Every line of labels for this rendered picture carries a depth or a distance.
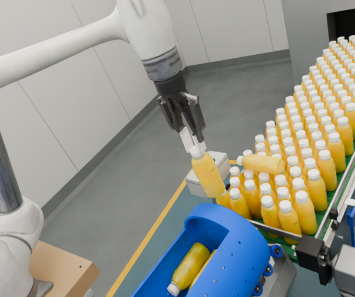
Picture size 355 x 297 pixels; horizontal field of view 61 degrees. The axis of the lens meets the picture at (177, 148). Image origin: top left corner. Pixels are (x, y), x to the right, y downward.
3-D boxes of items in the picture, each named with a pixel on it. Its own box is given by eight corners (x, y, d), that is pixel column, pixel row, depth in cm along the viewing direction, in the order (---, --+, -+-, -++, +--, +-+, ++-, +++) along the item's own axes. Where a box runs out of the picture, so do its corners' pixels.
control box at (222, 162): (191, 194, 137) (183, 177, 132) (214, 166, 148) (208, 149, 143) (209, 199, 130) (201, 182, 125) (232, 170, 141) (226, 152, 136)
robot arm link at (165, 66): (159, 59, 66) (169, 83, 69) (183, 41, 71) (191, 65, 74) (132, 62, 72) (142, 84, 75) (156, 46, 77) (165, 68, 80)
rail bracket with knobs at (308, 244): (293, 266, 104) (288, 247, 99) (301, 250, 108) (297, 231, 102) (324, 278, 97) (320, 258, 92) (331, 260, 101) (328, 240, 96)
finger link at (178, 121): (169, 99, 77) (165, 98, 77) (178, 134, 84) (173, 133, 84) (178, 92, 79) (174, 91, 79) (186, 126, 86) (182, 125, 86)
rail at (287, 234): (216, 215, 128) (214, 210, 127) (217, 214, 129) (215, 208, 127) (313, 247, 101) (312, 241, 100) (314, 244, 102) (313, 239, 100)
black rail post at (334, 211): (330, 227, 110) (328, 213, 106) (333, 221, 112) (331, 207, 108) (337, 229, 109) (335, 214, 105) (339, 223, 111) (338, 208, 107)
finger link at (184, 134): (181, 132, 83) (178, 132, 84) (188, 152, 87) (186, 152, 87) (186, 126, 85) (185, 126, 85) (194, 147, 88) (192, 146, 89)
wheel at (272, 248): (266, 251, 103) (270, 251, 101) (272, 241, 106) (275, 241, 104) (276, 261, 103) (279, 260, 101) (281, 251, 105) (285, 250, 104)
